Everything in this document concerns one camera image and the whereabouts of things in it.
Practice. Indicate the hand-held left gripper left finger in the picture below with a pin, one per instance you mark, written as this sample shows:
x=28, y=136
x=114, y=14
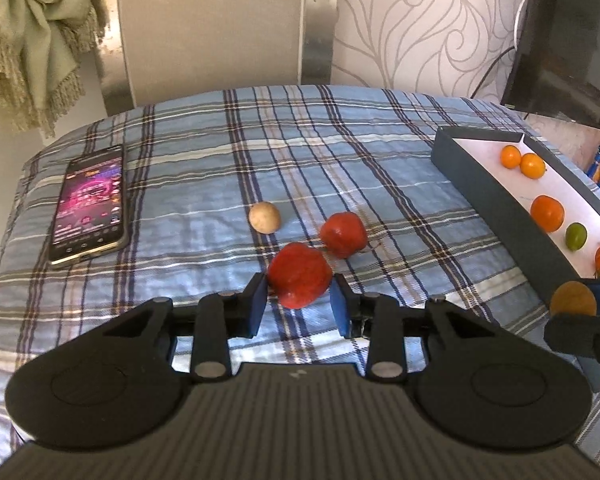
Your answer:
x=259, y=305

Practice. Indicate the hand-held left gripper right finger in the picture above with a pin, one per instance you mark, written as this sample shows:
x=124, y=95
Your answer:
x=340, y=310

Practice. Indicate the blue plaid blanket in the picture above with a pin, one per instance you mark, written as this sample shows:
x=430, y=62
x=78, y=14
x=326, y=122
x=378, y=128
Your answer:
x=190, y=160

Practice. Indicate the silver metal trim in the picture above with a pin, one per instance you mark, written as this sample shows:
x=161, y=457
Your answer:
x=114, y=35
x=320, y=20

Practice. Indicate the green lime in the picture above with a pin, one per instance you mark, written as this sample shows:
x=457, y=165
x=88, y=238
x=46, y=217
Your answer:
x=576, y=236

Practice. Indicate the black flat television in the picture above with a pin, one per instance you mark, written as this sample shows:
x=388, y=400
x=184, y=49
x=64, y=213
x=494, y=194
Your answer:
x=570, y=35

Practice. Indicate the black smartphone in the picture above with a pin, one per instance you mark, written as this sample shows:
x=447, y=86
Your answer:
x=87, y=205

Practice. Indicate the blue bottle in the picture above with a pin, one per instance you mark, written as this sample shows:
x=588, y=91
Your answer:
x=597, y=162

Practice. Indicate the small beige potato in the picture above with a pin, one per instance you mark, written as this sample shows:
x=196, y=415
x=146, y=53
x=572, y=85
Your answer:
x=265, y=217

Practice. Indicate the brown longan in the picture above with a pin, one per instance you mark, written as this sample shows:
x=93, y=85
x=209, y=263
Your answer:
x=573, y=300

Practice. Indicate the white box with dark rim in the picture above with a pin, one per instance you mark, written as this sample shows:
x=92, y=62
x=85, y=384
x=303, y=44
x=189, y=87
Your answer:
x=490, y=195

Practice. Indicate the red wax apple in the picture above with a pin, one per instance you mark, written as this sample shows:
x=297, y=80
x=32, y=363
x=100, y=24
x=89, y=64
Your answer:
x=300, y=275
x=343, y=234

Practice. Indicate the small orange tangerine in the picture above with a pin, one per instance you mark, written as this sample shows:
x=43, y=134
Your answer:
x=510, y=156

